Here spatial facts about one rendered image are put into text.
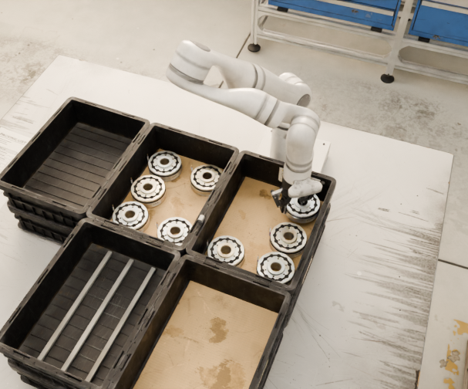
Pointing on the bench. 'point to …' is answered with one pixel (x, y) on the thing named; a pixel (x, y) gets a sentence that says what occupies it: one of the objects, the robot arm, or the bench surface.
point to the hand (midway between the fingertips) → (291, 206)
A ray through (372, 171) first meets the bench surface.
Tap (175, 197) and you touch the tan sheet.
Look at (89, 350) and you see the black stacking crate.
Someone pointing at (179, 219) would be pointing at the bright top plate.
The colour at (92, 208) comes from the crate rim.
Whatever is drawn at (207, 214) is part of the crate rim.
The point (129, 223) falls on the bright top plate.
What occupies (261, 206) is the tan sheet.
